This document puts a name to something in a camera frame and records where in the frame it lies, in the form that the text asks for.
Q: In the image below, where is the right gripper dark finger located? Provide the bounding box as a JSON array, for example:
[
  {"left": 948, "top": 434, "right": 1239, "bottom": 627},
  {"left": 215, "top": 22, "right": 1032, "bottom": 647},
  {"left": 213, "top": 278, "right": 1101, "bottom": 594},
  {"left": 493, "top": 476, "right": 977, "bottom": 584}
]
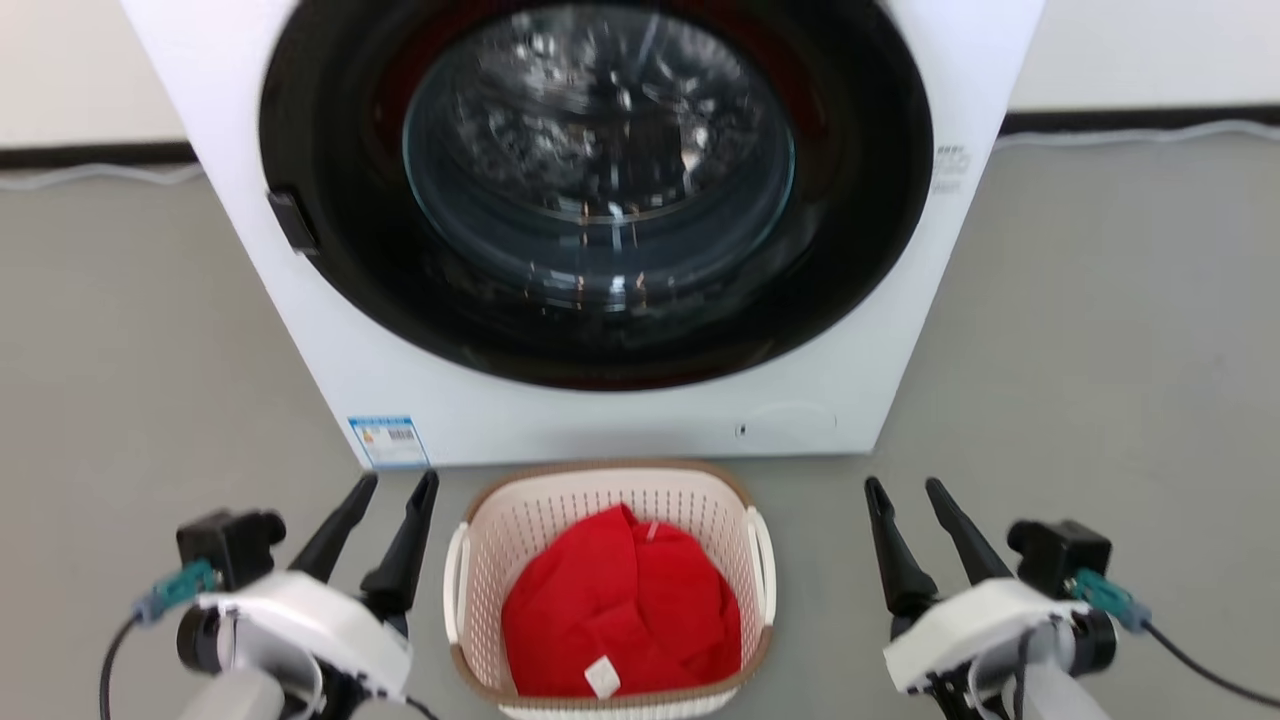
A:
[
  {"left": 865, "top": 477, "right": 940, "bottom": 637},
  {"left": 925, "top": 477, "right": 1014, "bottom": 587}
]

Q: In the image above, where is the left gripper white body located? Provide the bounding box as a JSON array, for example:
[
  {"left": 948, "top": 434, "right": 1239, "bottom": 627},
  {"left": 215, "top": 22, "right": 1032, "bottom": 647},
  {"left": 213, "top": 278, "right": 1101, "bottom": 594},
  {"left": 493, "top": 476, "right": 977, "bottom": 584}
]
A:
[{"left": 177, "top": 569, "right": 412, "bottom": 720}]

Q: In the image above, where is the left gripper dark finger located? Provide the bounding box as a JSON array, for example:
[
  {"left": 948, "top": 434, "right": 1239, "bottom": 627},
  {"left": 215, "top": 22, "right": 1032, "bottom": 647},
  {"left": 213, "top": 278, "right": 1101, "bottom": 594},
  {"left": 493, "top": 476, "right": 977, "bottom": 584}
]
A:
[
  {"left": 360, "top": 470, "right": 440, "bottom": 637},
  {"left": 289, "top": 474, "right": 380, "bottom": 584}
]

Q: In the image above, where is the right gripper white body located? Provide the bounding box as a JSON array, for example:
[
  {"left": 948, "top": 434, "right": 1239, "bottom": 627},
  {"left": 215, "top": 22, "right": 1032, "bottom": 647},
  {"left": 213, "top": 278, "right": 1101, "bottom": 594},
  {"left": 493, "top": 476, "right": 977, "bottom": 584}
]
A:
[{"left": 884, "top": 576, "right": 1117, "bottom": 720}]

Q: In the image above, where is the cream perforated laundry basket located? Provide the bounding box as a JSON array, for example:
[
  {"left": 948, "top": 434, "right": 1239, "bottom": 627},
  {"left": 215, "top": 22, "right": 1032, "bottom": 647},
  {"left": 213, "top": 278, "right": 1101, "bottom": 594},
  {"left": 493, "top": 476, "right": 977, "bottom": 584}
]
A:
[{"left": 442, "top": 459, "right": 779, "bottom": 720}]

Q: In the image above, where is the blue energy label sticker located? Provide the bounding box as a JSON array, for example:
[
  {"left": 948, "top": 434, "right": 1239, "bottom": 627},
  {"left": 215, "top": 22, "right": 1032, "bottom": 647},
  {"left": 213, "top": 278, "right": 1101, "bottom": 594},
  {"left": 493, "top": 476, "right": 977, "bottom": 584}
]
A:
[{"left": 346, "top": 414, "right": 432, "bottom": 470}]

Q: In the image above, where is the white oval filter cover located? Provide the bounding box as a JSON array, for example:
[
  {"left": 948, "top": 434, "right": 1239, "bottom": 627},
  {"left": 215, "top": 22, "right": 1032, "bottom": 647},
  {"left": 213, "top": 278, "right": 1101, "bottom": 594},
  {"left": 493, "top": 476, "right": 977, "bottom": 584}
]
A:
[{"left": 734, "top": 401, "right": 840, "bottom": 447}]

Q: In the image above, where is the red garment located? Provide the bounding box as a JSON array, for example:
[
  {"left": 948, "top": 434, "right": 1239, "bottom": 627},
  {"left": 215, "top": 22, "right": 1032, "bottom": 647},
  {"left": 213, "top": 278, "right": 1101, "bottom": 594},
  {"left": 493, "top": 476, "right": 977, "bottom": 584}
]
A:
[{"left": 500, "top": 502, "right": 744, "bottom": 700}]

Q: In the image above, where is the white front-load washing machine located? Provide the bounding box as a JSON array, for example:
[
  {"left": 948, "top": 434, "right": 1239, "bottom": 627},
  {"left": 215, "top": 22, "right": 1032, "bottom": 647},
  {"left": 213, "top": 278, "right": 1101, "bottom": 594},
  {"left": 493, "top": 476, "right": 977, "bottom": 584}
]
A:
[{"left": 120, "top": 0, "right": 1047, "bottom": 472}]

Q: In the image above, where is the black round washer door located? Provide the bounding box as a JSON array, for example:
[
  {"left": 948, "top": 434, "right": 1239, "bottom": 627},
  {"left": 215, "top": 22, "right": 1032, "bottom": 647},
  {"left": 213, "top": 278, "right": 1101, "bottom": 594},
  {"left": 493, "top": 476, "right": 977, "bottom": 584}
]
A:
[{"left": 257, "top": 0, "right": 936, "bottom": 392}]

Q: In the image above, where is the small printed warning sticker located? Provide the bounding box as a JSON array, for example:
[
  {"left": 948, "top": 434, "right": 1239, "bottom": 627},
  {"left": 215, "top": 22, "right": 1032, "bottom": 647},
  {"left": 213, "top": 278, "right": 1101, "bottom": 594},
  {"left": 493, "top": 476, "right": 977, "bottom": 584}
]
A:
[{"left": 932, "top": 144, "right": 974, "bottom": 197}]

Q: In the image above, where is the steel washer drum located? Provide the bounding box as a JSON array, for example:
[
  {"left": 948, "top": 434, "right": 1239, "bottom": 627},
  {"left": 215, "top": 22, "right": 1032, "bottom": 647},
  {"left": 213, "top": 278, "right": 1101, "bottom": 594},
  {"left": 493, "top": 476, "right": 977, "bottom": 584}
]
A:
[{"left": 402, "top": 4, "right": 798, "bottom": 312}]

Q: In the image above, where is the right teal cable connector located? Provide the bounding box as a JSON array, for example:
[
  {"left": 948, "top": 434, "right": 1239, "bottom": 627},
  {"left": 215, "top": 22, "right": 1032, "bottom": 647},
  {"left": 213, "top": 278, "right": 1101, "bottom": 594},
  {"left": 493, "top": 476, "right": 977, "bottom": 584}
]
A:
[{"left": 1073, "top": 568, "right": 1153, "bottom": 633}]

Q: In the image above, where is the teal cable connector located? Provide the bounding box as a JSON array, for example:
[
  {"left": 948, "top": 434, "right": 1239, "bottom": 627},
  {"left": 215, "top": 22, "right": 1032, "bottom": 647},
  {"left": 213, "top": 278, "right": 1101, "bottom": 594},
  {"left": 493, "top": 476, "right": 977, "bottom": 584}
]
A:
[
  {"left": 1073, "top": 568, "right": 1153, "bottom": 633},
  {"left": 134, "top": 559, "right": 218, "bottom": 623}
]

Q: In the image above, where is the left teal cable connector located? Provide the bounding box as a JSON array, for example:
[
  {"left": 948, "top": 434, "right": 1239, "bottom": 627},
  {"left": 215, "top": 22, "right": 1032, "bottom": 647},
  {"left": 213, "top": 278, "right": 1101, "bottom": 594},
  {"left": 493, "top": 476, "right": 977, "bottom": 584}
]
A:
[{"left": 134, "top": 559, "right": 218, "bottom": 623}]

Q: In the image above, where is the left thin black cable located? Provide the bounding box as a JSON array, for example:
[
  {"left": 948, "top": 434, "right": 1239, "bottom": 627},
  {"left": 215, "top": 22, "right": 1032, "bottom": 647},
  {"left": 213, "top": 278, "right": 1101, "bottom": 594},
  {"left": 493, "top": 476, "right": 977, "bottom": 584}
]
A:
[{"left": 98, "top": 614, "right": 143, "bottom": 720}]

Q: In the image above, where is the thin black cable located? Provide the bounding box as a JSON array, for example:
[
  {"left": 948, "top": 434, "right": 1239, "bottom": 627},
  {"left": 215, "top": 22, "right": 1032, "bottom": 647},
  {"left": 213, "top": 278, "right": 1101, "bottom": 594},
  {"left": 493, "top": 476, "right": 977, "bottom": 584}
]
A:
[
  {"left": 98, "top": 614, "right": 143, "bottom": 720},
  {"left": 1140, "top": 618, "right": 1280, "bottom": 709}
]

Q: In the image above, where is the right thin black cable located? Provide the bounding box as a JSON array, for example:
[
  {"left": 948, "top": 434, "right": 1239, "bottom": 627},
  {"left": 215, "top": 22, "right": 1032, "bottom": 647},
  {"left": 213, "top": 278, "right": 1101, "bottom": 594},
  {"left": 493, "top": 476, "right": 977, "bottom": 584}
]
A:
[{"left": 1140, "top": 618, "right": 1280, "bottom": 709}]

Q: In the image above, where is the black door handle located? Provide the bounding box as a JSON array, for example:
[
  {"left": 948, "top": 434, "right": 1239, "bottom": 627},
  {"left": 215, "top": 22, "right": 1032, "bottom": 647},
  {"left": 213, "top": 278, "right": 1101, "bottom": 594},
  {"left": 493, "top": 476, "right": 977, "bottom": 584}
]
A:
[{"left": 265, "top": 189, "right": 322, "bottom": 257}]

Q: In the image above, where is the white floor cable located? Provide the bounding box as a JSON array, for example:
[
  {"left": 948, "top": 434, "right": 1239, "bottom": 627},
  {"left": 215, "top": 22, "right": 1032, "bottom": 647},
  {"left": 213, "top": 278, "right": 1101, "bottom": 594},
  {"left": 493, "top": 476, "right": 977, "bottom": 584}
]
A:
[
  {"left": 0, "top": 161, "right": 207, "bottom": 192},
  {"left": 994, "top": 119, "right": 1280, "bottom": 152}
]

